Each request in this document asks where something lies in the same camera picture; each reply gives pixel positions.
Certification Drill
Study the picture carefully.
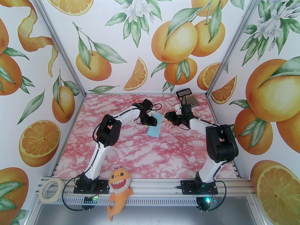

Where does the light blue paper sheet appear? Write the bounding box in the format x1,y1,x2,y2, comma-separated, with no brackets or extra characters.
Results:
147,112,163,137

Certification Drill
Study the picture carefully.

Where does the black brown desk calculator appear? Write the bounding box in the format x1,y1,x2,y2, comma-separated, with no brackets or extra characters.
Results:
176,90,200,106

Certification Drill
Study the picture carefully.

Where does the pink marble table mat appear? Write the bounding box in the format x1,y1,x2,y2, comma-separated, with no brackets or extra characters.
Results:
53,94,240,179

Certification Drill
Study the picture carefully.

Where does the orange shark plush toy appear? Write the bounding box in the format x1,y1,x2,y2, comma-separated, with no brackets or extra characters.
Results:
107,168,133,221

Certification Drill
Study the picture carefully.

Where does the circuit board with green light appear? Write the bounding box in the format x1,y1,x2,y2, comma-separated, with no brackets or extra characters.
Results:
202,196,218,206

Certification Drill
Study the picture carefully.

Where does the cream masking tape roll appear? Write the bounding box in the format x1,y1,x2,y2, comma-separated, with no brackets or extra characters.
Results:
39,179,65,202

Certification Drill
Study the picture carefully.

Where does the thin aluminium frame rail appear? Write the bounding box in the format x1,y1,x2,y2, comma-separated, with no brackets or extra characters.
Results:
84,93,208,96

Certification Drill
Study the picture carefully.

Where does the wide aluminium mounting rail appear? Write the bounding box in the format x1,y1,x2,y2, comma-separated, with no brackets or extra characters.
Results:
35,176,257,197

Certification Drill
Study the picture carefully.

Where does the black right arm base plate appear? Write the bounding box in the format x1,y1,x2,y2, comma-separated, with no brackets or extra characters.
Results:
180,180,218,195

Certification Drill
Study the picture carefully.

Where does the slotted grey cable tray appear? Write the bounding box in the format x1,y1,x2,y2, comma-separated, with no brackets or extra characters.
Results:
62,195,199,206

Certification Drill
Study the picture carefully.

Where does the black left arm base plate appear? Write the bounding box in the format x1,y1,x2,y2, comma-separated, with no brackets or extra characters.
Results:
73,177,110,194

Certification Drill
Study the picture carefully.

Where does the black right base cable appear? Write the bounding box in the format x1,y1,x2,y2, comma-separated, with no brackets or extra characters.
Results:
199,181,226,213

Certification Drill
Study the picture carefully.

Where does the black base cable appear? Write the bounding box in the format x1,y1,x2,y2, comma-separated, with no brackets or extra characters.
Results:
61,180,99,212
199,181,226,213

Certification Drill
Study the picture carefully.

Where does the aluminium frame post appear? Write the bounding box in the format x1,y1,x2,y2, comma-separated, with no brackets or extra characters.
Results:
25,0,86,98
205,0,268,98

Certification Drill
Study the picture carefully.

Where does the black left base cable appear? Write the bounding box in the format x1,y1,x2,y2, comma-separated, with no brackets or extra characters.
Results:
61,180,99,212

